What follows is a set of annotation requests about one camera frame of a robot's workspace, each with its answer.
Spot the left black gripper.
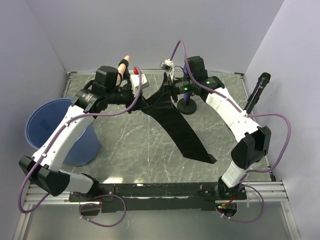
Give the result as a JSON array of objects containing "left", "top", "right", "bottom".
[{"left": 106, "top": 84, "right": 150, "bottom": 114}]

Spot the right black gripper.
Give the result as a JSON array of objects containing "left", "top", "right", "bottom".
[{"left": 152, "top": 72, "right": 195, "bottom": 110}]

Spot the black trash bag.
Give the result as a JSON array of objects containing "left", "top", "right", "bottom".
[{"left": 139, "top": 74, "right": 217, "bottom": 164}]

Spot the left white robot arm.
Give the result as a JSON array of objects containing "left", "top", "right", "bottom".
[{"left": 19, "top": 59, "right": 144, "bottom": 201}]

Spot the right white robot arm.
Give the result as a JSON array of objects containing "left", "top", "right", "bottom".
[{"left": 161, "top": 56, "right": 271, "bottom": 199}]

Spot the blue plastic trash bin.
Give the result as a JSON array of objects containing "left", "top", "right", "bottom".
[{"left": 24, "top": 97, "right": 99, "bottom": 167}]

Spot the beige microphone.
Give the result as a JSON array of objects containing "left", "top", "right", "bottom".
[{"left": 117, "top": 55, "right": 130, "bottom": 82}]

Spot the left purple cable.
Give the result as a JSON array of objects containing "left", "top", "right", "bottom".
[{"left": 18, "top": 69, "right": 144, "bottom": 227}]

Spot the purple cable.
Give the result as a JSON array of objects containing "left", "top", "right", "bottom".
[
  {"left": 170, "top": 39, "right": 292, "bottom": 223},
  {"left": 18, "top": 69, "right": 144, "bottom": 227}
]

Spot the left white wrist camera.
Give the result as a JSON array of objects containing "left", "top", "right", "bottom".
[{"left": 130, "top": 67, "right": 150, "bottom": 96}]

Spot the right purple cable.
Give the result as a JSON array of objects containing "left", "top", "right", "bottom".
[{"left": 170, "top": 39, "right": 292, "bottom": 223}]

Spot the black microphone orange ring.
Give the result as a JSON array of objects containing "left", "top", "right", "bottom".
[{"left": 243, "top": 72, "right": 272, "bottom": 113}]

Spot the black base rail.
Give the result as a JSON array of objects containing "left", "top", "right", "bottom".
[{"left": 68, "top": 182, "right": 247, "bottom": 213}]

